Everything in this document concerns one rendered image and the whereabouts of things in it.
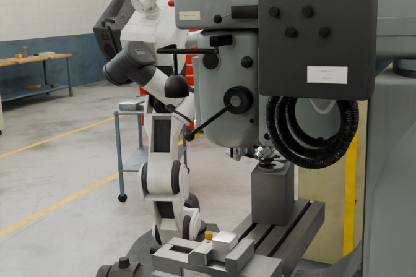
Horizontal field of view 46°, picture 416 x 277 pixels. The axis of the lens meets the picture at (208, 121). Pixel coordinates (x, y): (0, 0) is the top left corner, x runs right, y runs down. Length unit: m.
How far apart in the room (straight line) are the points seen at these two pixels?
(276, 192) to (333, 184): 1.51
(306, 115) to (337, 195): 2.08
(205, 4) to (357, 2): 0.48
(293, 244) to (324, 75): 0.86
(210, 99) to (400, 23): 0.50
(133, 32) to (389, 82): 1.03
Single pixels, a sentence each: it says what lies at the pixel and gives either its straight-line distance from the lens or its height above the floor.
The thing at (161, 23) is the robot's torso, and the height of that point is 1.63.
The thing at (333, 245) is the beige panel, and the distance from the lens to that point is 3.38.
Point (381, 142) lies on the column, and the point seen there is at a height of 1.39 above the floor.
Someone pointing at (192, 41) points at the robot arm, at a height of 1.54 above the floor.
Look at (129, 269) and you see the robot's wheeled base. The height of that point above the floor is 0.61.
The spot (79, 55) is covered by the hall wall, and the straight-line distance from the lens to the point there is 12.22.
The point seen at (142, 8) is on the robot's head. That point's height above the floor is 1.69.
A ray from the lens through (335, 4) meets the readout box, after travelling 0.88.
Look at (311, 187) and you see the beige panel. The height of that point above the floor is 0.55.
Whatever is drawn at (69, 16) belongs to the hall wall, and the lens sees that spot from 12.03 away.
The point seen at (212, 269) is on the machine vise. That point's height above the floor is 1.00.
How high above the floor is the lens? 1.68
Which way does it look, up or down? 13 degrees down
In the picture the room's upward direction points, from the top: 2 degrees counter-clockwise
